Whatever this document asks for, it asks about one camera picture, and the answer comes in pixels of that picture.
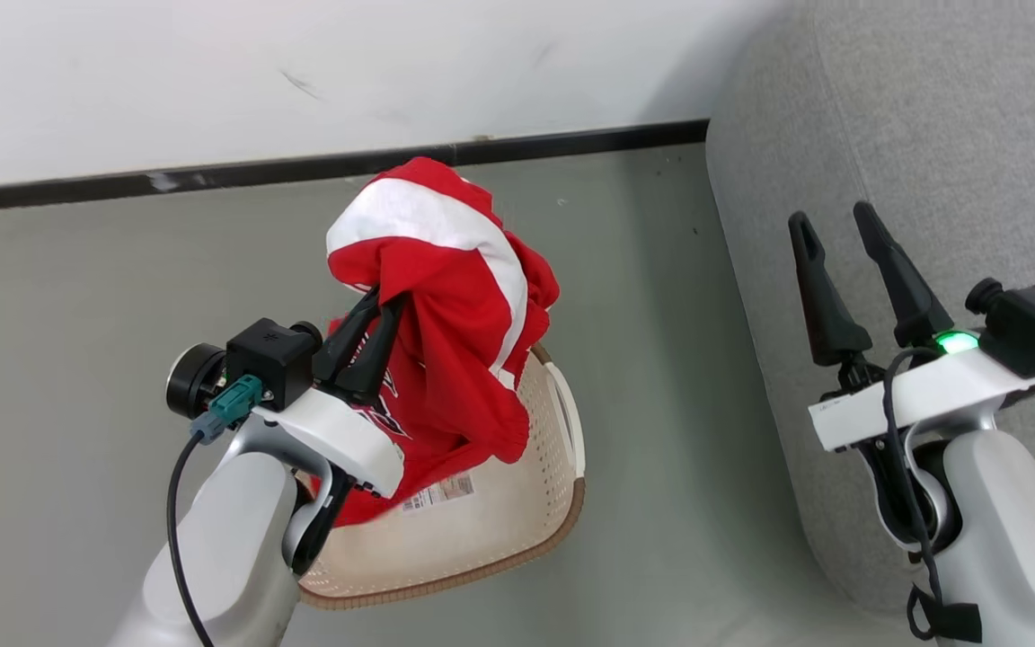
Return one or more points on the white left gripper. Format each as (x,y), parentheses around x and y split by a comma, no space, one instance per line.
(347,440)

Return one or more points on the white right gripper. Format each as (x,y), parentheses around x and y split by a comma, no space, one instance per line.
(931,395)

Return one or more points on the red shorts with white band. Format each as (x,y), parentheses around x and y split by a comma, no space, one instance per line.
(455,305)

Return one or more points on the red number 23 jersey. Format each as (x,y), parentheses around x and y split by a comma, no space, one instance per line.
(363,508)

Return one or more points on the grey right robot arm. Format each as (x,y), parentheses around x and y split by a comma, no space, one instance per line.
(1021,539)

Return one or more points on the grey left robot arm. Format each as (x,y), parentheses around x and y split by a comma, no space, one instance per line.
(230,548)

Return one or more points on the printed basket label sticker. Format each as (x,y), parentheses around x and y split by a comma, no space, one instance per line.
(438,492)

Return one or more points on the cream laundry basket brown rim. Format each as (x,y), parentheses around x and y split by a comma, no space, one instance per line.
(482,539)

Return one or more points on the grey fabric sofa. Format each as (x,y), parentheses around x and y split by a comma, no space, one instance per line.
(931,135)

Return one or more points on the black baseboard strip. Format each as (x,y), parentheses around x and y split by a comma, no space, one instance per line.
(212,173)

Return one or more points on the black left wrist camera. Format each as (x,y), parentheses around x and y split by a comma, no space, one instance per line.
(270,359)

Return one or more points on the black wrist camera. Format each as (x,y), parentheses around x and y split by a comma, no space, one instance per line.
(270,359)
(1034,323)

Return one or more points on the teal left camera connector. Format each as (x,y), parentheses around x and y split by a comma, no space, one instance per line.
(234,403)

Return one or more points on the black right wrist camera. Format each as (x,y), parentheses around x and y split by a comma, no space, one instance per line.
(1034,323)

